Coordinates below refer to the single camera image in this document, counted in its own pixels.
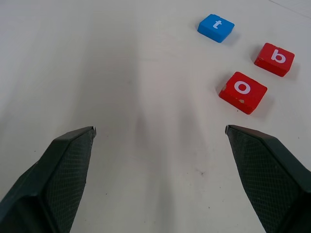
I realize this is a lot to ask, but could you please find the blue letter t block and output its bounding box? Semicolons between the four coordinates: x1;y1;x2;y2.
197;14;235;44

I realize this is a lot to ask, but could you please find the red letter b block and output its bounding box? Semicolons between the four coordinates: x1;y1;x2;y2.
254;42;295;78

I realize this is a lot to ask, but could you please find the red letter o block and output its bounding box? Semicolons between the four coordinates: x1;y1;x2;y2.
218;71;268;115

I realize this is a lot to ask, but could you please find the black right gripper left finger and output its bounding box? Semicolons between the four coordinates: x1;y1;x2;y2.
0;126;97;233

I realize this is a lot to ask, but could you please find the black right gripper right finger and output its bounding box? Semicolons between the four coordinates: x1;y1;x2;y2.
225;124;311;233

